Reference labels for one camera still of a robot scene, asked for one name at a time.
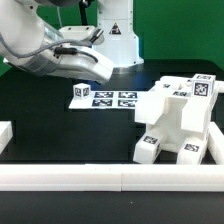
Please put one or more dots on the white chair seat part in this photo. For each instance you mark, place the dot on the white chair seat part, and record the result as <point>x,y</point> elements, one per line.
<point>186,118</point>

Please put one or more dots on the white tagged bar part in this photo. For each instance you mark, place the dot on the white tagged bar part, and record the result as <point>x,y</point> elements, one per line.
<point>150,107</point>

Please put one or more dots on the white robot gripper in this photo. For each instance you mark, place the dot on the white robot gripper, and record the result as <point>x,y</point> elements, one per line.
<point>81,62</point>

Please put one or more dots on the paper sheet with tags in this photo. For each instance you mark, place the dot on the paper sheet with tags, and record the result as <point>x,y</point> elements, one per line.
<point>108,100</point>

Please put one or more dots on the white left fence block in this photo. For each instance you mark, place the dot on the white left fence block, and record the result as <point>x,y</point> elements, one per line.
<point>6,134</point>

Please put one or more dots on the white long chair back part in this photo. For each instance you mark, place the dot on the white long chair back part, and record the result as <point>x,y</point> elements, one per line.
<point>180,86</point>

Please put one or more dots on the small white tagged cube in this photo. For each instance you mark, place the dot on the small white tagged cube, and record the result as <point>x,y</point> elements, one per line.
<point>203,85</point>

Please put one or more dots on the white front fence rail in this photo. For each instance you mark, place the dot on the white front fence rail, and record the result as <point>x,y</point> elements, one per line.
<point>92,177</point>

